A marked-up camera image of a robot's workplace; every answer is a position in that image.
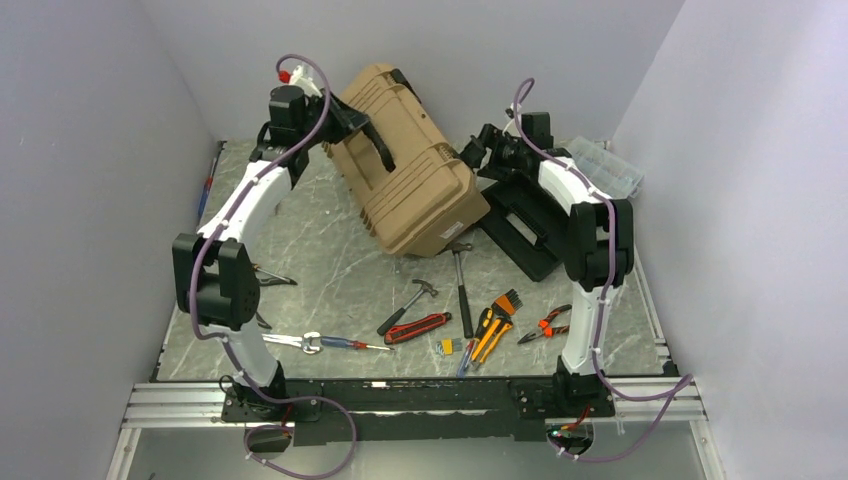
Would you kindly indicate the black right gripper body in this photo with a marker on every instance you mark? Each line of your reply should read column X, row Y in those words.
column 507, row 154

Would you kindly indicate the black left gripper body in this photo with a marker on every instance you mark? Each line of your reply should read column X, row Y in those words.
column 336, row 127

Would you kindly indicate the black tool tray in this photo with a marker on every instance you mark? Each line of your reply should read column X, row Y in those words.
column 527, row 224

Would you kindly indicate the tan plastic toolbox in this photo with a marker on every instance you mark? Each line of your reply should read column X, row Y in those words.
column 430, row 196

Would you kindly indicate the large black-handled hammer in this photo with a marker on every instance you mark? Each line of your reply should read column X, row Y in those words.
column 457, row 249

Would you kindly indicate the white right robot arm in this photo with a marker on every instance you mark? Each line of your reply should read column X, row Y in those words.
column 600, row 254

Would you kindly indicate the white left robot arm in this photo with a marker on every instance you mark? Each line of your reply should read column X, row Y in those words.
column 215, row 280

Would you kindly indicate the clear compartment organizer box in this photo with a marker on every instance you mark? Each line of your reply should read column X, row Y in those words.
column 614, row 176

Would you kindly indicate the orange black utility knife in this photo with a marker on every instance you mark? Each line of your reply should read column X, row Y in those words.
column 492, row 326

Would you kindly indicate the small claw hammer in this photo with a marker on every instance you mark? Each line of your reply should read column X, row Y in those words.
column 424, row 288

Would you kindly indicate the red black utility knife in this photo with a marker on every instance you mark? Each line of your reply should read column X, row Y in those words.
column 401, row 333

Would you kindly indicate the silver combination wrench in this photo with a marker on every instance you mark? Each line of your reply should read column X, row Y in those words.
column 309, row 342

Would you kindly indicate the blue red screwdriver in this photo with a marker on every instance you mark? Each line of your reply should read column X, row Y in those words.
column 344, row 343

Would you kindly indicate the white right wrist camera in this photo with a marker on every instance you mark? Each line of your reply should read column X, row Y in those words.
column 511, row 113

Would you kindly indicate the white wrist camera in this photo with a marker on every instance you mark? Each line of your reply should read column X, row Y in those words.
column 301, row 76
column 511, row 113

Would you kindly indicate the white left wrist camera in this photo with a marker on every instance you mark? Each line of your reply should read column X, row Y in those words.
column 301, row 76

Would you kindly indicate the blue red tool at wall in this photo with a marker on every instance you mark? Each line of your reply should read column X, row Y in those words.
column 205, row 191

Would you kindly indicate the yellow handled screwdriver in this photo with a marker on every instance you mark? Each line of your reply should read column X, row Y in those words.
column 267, row 278

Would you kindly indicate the orange handled pliers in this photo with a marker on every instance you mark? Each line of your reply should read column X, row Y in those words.
column 545, row 327

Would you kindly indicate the black handled cutters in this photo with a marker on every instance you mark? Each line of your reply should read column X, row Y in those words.
column 262, row 323

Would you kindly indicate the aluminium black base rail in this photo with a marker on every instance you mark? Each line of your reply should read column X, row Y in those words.
column 424, row 408

